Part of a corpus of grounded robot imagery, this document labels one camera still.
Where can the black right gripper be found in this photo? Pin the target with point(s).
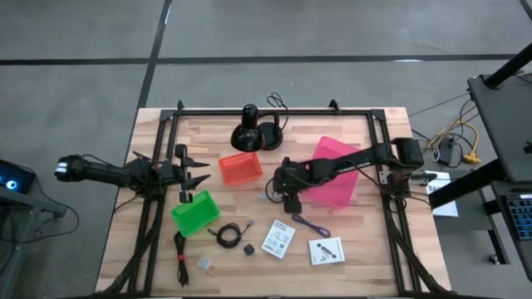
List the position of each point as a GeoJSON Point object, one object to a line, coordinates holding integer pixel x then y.
{"type": "Point", "coordinates": [291, 178]}

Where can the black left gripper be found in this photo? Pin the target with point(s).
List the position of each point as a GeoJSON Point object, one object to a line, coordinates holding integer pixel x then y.
{"type": "Point", "coordinates": [172, 173]}

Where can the white box with barcode labels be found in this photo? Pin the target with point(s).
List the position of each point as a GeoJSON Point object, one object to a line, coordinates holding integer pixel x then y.
{"type": "Point", "coordinates": [277, 239]}

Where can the black charger plug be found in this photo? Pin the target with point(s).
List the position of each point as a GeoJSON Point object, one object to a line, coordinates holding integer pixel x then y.
{"type": "Point", "coordinates": [249, 249]}

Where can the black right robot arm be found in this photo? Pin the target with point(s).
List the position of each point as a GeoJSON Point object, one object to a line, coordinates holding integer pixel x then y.
{"type": "Point", "coordinates": [353, 160]}

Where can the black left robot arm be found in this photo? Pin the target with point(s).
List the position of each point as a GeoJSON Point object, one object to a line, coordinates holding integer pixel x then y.
{"type": "Point", "coordinates": [104, 172]}

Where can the pink plastic bin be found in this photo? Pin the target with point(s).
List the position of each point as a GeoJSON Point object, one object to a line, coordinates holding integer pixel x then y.
{"type": "Point", "coordinates": [332, 191]}

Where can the green plastic basket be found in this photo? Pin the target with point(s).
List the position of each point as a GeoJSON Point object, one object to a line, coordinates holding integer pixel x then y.
{"type": "Point", "coordinates": [195, 214]}

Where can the orange plastic basket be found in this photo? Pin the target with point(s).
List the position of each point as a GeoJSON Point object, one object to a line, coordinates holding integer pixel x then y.
{"type": "Point", "coordinates": [240, 169]}

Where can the black desk lamp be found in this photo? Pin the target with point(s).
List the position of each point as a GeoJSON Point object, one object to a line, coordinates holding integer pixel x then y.
{"type": "Point", "coordinates": [248, 137]}

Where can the white box with product picture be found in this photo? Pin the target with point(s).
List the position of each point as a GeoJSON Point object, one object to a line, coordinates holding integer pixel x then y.
{"type": "Point", "coordinates": [327, 251]}

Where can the white paper sheet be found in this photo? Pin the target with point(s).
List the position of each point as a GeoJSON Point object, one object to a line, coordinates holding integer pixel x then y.
{"type": "Point", "coordinates": [444, 207]}

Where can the grey metal side table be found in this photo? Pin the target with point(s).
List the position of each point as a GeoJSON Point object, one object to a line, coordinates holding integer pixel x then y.
{"type": "Point", "coordinates": [33, 202]}

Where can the black computer with blue light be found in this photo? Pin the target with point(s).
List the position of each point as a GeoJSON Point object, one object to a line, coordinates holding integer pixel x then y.
{"type": "Point", "coordinates": [12, 182]}

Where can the dark grey side desk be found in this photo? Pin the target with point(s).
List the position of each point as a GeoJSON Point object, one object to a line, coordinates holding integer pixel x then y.
{"type": "Point", "coordinates": [507, 124]}

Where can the black keyboard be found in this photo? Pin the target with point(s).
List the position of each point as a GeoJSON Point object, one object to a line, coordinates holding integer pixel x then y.
{"type": "Point", "coordinates": [521, 216]}

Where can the black stand pole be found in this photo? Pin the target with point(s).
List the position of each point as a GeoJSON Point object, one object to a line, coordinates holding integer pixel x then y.
{"type": "Point", "coordinates": [507, 68]}

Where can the black aluminium table frame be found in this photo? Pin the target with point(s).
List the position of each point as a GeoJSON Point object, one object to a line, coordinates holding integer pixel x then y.
{"type": "Point", "coordinates": [311, 112]}

